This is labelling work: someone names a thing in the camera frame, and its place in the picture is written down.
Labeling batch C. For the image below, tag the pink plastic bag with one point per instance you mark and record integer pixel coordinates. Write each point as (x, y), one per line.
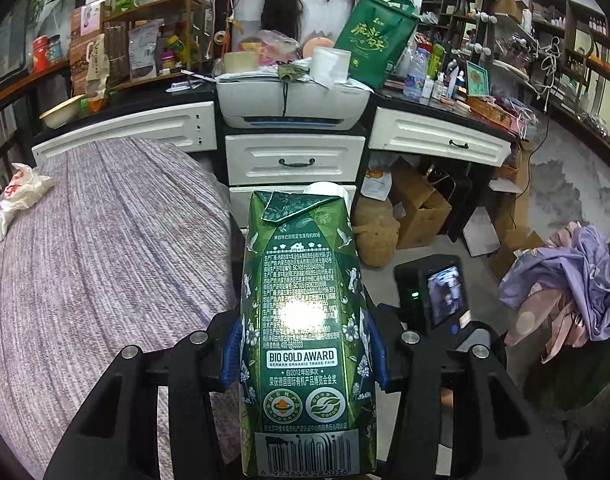
(270, 45)

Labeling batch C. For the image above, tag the wicker tray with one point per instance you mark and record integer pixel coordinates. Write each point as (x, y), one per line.
(490, 110)

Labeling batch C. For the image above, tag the green milk carton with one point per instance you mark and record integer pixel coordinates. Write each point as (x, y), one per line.
(300, 285)

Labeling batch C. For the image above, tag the round pink pad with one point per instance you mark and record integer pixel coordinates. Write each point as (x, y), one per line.
(319, 45)

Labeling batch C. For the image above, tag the yellow and green bottles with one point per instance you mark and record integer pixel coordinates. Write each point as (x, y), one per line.
(175, 55)

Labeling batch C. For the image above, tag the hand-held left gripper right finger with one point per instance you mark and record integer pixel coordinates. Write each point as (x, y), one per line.
(380, 360)

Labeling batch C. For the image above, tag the dark shelving unit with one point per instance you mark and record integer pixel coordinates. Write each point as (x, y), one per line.
(575, 35)

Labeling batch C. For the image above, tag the cream box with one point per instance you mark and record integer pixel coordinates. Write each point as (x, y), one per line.
(241, 62)

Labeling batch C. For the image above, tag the wooden shelf rack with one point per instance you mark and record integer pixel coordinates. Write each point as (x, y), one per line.
(185, 15)

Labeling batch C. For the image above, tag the white paper bag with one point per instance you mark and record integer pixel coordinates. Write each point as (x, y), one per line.
(376, 184)

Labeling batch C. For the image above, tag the green tote bag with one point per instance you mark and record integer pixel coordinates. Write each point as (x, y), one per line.
(375, 40)

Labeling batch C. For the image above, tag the black railing with wooden ledge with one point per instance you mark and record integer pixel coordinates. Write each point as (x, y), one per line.
(15, 91)

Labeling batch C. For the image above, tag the white cabinet panel with dots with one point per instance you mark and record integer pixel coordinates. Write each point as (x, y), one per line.
(125, 132)

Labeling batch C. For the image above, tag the white plastic bag red print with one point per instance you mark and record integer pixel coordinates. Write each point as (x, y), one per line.
(22, 190)

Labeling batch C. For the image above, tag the brown jar with dark lid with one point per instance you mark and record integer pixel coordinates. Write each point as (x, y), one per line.
(55, 49)

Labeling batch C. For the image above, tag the grey foil packet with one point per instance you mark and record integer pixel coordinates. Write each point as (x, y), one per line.
(146, 50)

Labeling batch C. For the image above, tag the red tin can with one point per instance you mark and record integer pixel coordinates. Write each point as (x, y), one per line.
(41, 55)

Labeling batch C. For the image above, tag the white printer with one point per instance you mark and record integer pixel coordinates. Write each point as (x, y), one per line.
(295, 105)

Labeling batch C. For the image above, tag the clear water bottle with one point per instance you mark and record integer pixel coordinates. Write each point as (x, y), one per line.
(416, 72)

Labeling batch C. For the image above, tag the teal picture frame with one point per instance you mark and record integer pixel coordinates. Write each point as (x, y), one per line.
(477, 79)

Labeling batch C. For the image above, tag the black hair wig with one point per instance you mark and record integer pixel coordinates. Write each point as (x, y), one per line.
(280, 10)

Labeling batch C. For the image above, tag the tape roll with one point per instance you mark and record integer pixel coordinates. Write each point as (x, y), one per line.
(220, 37)

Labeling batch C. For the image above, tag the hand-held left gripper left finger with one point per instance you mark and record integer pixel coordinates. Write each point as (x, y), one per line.
(232, 355)

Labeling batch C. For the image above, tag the flat cardboard sheet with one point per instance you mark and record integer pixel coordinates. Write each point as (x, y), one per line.
(482, 230)

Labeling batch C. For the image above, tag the cream bowl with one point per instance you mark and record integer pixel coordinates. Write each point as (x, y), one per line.
(60, 112)

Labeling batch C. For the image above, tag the brown woven sack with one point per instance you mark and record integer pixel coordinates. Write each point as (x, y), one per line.
(375, 235)

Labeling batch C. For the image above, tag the purple floral cloth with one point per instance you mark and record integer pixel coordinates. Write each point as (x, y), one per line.
(575, 280)

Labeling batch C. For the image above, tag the small cardboard box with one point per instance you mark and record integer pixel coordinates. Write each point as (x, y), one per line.
(515, 250)

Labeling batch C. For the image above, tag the brown cardboard carton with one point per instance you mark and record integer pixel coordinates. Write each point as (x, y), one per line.
(80, 60)

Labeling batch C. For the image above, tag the white wide drawer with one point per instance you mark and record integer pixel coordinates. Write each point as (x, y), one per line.
(435, 132)

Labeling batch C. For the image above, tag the kraft paper bag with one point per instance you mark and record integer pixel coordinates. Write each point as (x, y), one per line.
(97, 70)

